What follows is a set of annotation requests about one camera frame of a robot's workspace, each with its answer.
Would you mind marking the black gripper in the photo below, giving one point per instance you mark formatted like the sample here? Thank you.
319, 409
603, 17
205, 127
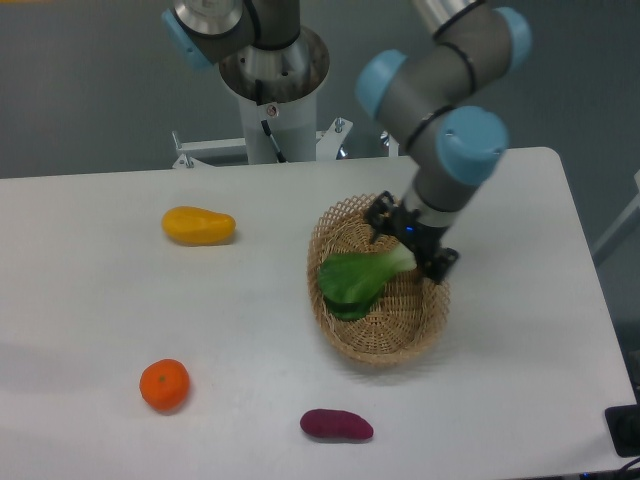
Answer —
419, 244

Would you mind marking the green bok choy vegetable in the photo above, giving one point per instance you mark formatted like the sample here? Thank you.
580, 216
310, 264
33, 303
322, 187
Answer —
351, 283

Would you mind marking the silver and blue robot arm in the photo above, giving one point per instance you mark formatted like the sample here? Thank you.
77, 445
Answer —
422, 104

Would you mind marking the woven wicker basket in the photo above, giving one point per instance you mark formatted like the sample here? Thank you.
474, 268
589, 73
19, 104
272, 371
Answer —
409, 316

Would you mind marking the purple sweet potato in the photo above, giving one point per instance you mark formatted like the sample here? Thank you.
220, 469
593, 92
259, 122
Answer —
331, 424

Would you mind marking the yellow mango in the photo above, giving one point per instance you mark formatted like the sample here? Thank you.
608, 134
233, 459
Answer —
197, 226

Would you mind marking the black device at table edge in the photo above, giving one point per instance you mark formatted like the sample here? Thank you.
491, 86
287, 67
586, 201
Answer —
623, 425

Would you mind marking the orange tangerine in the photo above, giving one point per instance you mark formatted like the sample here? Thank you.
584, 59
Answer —
165, 385

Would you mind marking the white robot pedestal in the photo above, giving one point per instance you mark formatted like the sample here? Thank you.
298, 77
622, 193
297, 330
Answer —
277, 96

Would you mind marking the white metal frame leg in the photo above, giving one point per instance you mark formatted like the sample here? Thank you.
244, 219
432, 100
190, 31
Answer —
626, 222

